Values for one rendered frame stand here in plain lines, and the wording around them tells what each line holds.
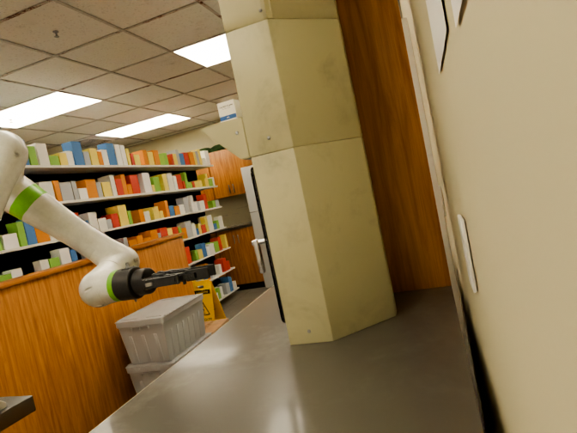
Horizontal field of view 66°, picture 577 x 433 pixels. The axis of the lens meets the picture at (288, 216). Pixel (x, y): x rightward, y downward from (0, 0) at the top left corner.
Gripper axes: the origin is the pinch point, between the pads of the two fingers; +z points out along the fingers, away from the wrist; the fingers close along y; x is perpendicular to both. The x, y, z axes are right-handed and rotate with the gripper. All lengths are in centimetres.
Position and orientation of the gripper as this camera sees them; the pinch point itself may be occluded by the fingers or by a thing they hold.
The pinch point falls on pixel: (200, 272)
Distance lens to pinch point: 123.1
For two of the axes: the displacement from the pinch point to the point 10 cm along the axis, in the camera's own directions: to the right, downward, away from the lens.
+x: 2.1, 9.8, 0.7
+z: 9.3, -1.8, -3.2
